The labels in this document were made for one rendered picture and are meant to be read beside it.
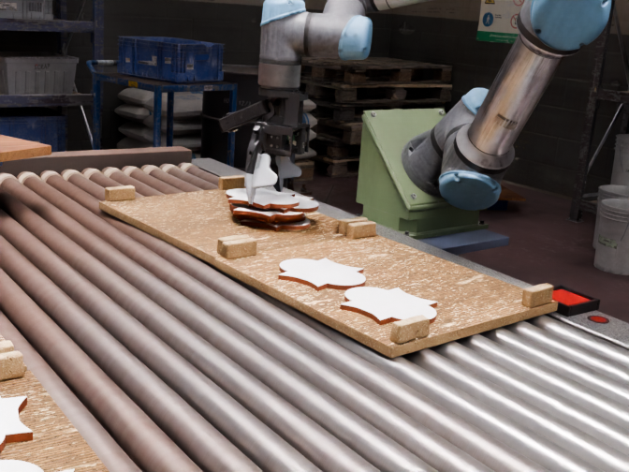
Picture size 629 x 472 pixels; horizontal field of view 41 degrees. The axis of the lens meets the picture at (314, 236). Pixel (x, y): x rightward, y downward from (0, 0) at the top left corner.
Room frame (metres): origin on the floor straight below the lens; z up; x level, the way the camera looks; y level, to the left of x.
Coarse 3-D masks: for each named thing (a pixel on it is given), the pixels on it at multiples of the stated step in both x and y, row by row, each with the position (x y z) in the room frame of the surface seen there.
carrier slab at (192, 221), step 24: (192, 192) 1.74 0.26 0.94; (216, 192) 1.76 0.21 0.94; (120, 216) 1.54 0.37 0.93; (144, 216) 1.52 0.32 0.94; (168, 216) 1.53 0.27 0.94; (192, 216) 1.55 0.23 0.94; (216, 216) 1.56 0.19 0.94; (312, 216) 1.61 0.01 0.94; (168, 240) 1.41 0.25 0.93; (192, 240) 1.39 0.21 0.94; (216, 240) 1.40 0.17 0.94; (264, 240) 1.42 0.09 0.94; (288, 240) 1.44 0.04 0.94; (312, 240) 1.45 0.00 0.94
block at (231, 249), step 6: (240, 240) 1.32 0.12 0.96; (246, 240) 1.32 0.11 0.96; (252, 240) 1.33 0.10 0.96; (222, 246) 1.30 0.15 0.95; (228, 246) 1.30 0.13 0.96; (234, 246) 1.30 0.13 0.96; (240, 246) 1.31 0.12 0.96; (246, 246) 1.32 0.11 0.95; (252, 246) 1.32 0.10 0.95; (222, 252) 1.30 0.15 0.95; (228, 252) 1.30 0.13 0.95; (234, 252) 1.30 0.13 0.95; (240, 252) 1.31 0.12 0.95; (246, 252) 1.32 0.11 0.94; (252, 252) 1.32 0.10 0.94; (228, 258) 1.30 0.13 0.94
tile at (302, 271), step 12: (288, 264) 1.27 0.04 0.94; (300, 264) 1.27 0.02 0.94; (312, 264) 1.28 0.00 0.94; (324, 264) 1.28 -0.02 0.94; (336, 264) 1.29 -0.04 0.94; (288, 276) 1.21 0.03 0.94; (300, 276) 1.21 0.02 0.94; (312, 276) 1.22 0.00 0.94; (324, 276) 1.22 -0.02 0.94; (336, 276) 1.23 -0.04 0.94; (348, 276) 1.23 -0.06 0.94; (360, 276) 1.23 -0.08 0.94; (336, 288) 1.19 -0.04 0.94; (348, 288) 1.19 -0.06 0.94
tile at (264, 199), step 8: (232, 192) 1.56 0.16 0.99; (240, 192) 1.56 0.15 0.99; (256, 192) 1.57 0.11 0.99; (264, 192) 1.58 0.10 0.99; (272, 192) 1.58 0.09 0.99; (280, 192) 1.59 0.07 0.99; (232, 200) 1.50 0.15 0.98; (240, 200) 1.50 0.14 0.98; (256, 200) 1.50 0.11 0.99; (264, 200) 1.51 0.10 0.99; (272, 200) 1.51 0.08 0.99; (280, 200) 1.52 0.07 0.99; (288, 200) 1.52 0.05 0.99; (296, 200) 1.53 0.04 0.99; (264, 208) 1.48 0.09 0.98
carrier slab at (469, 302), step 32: (256, 256) 1.33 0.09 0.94; (288, 256) 1.34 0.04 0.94; (320, 256) 1.35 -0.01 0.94; (352, 256) 1.37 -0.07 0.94; (384, 256) 1.38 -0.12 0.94; (416, 256) 1.40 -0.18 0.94; (256, 288) 1.21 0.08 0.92; (288, 288) 1.18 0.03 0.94; (384, 288) 1.21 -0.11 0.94; (416, 288) 1.22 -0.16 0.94; (448, 288) 1.23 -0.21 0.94; (480, 288) 1.24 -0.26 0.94; (512, 288) 1.26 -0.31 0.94; (320, 320) 1.09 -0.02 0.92; (352, 320) 1.07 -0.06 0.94; (448, 320) 1.10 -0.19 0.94; (480, 320) 1.10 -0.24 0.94; (512, 320) 1.14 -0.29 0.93; (384, 352) 1.00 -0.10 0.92
